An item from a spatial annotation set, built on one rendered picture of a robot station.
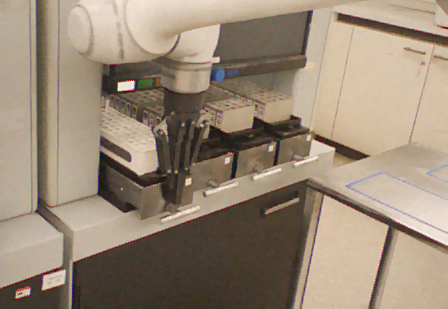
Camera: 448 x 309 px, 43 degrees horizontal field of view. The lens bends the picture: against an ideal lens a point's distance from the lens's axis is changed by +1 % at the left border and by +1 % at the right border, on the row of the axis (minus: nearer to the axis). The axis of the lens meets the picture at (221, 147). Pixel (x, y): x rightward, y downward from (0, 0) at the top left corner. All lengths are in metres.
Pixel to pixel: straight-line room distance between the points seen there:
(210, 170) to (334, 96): 2.44
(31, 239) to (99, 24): 0.43
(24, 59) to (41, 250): 0.34
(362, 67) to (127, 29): 2.75
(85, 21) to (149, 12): 0.09
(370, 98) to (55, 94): 2.64
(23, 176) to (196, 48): 0.40
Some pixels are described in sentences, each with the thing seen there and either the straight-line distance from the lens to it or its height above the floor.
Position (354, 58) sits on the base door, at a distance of 3.54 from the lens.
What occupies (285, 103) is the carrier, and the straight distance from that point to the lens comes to 1.52.
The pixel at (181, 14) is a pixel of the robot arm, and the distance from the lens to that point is 0.81.
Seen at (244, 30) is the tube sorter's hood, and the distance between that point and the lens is 1.33.
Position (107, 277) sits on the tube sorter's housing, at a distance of 1.21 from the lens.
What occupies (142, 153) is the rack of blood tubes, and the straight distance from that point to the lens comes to 1.11.
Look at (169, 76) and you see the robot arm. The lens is 1.02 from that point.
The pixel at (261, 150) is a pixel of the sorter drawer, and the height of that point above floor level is 0.79.
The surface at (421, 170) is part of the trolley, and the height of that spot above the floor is 0.82.
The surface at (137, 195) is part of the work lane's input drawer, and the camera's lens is 1.12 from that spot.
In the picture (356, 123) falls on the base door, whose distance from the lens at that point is 3.58.
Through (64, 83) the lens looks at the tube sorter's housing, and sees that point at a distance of 1.08.
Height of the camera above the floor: 1.30
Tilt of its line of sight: 22 degrees down
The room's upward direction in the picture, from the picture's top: 7 degrees clockwise
